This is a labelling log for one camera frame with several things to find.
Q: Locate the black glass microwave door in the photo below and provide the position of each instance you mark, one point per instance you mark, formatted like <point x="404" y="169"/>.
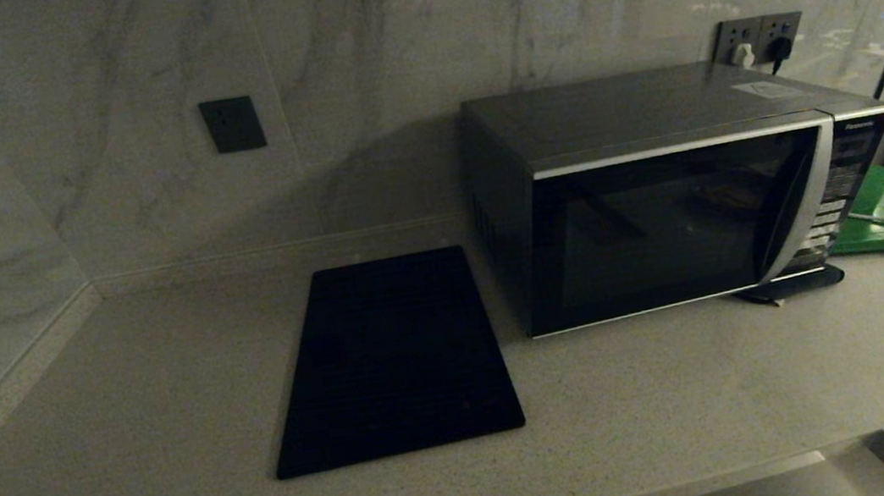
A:
<point x="645" y="230"/>

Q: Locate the black induction cooktop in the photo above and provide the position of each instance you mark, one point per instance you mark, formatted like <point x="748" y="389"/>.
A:
<point x="396" y="356"/>

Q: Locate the silver black microwave oven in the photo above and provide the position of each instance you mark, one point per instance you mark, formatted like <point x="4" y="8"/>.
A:
<point x="603" y="111"/>

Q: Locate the dark double wall socket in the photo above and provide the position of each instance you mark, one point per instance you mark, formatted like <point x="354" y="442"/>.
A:
<point x="755" y="29"/>

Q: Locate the white power plug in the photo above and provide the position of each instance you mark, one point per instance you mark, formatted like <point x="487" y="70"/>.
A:
<point x="742" y="56"/>

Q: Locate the dark single wall socket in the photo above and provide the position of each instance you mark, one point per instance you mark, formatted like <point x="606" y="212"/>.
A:
<point x="232" y="124"/>

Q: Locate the black power plug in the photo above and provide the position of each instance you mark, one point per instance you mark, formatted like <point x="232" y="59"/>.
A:
<point x="779" y="48"/>

